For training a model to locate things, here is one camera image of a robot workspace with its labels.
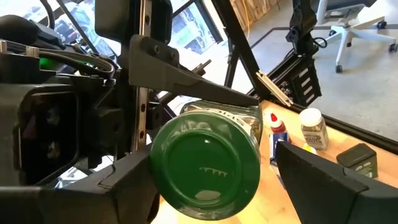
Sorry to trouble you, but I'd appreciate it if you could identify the green-lid spice jar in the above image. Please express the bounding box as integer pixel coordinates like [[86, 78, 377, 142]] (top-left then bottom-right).
[[150, 99, 264, 221]]

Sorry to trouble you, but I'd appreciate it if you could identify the silver metal bracket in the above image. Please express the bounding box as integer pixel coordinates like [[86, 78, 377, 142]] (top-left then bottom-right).
[[255, 70, 294, 108]]

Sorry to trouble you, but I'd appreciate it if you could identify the dark blue cereal box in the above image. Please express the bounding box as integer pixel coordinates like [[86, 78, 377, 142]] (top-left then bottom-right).
[[269, 132, 292, 187]]

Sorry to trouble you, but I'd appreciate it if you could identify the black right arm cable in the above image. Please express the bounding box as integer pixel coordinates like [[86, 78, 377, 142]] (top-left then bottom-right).
[[0, 39, 116, 78]]

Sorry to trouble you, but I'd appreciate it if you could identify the wooden pallet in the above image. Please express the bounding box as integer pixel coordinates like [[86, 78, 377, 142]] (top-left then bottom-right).
[[231, 0, 280, 29]]

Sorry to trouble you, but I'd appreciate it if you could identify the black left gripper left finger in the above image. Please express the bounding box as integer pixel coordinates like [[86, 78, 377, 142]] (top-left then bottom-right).
[[40, 145, 160, 224]]

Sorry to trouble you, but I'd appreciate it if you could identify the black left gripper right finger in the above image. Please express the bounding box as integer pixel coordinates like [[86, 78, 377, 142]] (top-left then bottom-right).
[[276, 141, 398, 224]]

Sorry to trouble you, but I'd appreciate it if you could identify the white office chair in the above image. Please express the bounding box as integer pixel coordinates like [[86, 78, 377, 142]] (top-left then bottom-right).
[[315, 0, 398, 74]]

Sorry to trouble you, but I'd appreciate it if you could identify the white-lid spice jar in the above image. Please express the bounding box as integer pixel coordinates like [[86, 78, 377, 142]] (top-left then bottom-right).
[[298, 108, 330, 151]]

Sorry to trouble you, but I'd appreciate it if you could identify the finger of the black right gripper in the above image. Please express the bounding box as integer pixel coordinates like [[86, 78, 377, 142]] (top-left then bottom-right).
[[129, 34, 259, 106]]

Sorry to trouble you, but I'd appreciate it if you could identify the dark green pepper tin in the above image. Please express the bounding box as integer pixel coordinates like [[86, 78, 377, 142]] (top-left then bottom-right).
[[336, 142, 379, 179]]

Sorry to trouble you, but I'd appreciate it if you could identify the black vented base box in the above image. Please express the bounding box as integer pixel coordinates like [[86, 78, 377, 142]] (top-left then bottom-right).
[[267, 54, 323, 107]]

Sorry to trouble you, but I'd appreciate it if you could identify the red food colouring bottle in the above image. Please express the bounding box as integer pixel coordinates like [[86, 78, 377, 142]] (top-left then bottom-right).
[[269, 112, 287, 134]]

